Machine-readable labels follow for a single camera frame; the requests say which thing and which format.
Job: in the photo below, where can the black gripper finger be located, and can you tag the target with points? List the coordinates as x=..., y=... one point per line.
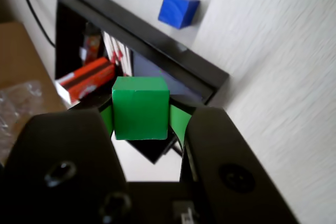
x=60, y=155
x=231, y=155

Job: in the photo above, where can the green cube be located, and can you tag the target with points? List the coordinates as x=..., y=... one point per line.
x=140, y=108

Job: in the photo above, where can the blue cube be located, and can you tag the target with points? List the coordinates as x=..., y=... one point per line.
x=176, y=9

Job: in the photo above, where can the clear plastic bag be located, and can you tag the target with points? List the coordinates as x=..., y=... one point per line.
x=15, y=108

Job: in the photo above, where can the red white matchbox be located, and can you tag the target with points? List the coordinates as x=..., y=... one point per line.
x=86, y=79

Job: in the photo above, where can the large cardboard box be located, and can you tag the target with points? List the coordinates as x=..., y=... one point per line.
x=21, y=58

